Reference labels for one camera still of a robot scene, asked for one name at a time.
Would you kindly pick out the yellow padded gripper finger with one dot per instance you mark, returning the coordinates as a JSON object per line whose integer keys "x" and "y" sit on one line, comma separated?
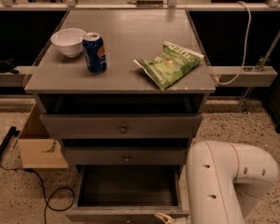
{"x": 165, "y": 218}

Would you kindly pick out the grey bottom drawer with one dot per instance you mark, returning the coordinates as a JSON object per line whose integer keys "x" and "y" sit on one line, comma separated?
{"x": 129, "y": 194}

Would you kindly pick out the grey drawer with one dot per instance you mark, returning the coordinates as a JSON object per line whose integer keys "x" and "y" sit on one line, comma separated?
{"x": 129, "y": 194}
{"x": 121, "y": 156}
{"x": 121, "y": 126}

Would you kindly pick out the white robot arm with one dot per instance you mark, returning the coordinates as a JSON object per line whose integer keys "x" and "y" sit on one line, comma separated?
{"x": 226, "y": 181}

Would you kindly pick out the grey middle drawer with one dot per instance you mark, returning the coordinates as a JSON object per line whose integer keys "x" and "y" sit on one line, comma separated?
{"x": 121, "y": 156}

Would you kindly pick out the grey wooden drawer cabinet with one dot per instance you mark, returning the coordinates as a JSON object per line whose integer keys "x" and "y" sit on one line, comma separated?
{"x": 119, "y": 116}

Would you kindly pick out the grey top drawer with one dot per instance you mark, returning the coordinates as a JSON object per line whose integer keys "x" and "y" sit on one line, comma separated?
{"x": 121, "y": 126}

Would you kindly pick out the cardboard box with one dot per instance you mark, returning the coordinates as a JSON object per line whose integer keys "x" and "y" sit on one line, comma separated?
{"x": 38, "y": 149}

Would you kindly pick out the green chip bag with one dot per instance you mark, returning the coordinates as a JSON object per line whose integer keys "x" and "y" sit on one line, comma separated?
{"x": 174, "y": 63}

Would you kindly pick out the black bar on floor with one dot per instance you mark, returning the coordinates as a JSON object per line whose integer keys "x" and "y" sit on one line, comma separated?
{"x": 11, "y": 132}

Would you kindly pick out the blue pepsi soda can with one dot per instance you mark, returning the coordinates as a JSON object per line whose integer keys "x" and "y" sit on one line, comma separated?
{"x": 94, "y": 52}

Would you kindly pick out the white ceramic bowl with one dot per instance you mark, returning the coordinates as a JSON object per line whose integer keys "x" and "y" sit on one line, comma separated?
{"x": 68, "y": 41}

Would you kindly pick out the black object on rail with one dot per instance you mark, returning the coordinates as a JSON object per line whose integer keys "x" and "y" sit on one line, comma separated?
{"x": 6, "y": 66}

